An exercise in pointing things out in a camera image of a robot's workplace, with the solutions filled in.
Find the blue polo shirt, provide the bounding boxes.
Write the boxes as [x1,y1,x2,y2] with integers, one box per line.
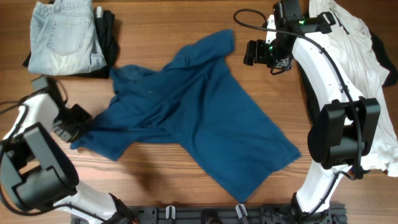
[71,29,300,202]

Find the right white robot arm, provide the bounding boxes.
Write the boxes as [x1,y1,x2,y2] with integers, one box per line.
[243,0,381,222]

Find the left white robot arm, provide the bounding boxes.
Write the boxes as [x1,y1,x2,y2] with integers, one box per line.
[1,76,138,223]

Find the light blue denim jeans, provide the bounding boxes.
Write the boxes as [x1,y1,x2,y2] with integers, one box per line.
[28,0,106,75]

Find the white printed t-shirt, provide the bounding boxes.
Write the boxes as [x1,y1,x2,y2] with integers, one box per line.
[308,0,397,177]

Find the black garment under jeans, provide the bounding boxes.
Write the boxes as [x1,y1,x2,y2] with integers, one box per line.
[23,6,119,78]

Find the black garment under white shirt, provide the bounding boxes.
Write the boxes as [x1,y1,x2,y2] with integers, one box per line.
[312,27,397,96]

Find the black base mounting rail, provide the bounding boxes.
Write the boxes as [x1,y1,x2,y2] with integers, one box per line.
[70,203,348,224]

